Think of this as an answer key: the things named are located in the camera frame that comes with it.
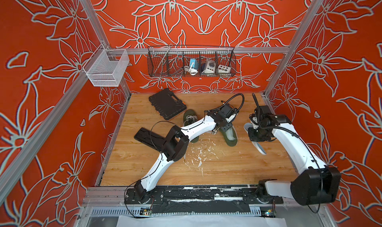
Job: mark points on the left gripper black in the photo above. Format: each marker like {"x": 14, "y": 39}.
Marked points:
{"x": 229, "y": 125}

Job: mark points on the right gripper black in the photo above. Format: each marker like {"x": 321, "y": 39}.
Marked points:
{"x": 253, "y": 138}

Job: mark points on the green canvas shoe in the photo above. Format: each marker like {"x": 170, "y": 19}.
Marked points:
{"x": 189, "y": 117}
{"x": 230, "y": 136}

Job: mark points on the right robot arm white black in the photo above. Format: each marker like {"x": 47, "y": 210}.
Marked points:
{"x": 316, "y": 183}

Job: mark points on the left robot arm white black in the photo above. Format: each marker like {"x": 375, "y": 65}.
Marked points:
{"x": 174, "y": 145}

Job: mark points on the white dotted box in basket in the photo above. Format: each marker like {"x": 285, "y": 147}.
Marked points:
{"x": 224, "y": 70}

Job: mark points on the white device in basket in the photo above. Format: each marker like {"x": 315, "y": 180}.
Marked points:
{"x": 209, "y": 67}

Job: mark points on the black tool case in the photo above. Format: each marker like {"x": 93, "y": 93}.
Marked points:
{"x": 167, "y": 104}

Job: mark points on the blue box in basket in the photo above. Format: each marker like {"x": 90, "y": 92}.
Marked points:
{"x": 194, "y": 66}

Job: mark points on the black flat pad on table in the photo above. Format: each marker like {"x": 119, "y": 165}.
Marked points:
{"x": 150, "y": 139}

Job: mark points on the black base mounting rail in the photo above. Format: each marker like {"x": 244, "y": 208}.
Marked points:
{"x": 201, "y": 200}

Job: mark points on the black wire wall basket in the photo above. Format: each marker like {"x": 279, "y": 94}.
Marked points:
{"x": 174, "y": 60}

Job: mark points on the clear plastic wall bin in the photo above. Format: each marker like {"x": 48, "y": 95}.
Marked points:
{"x": 103, "y": 71}

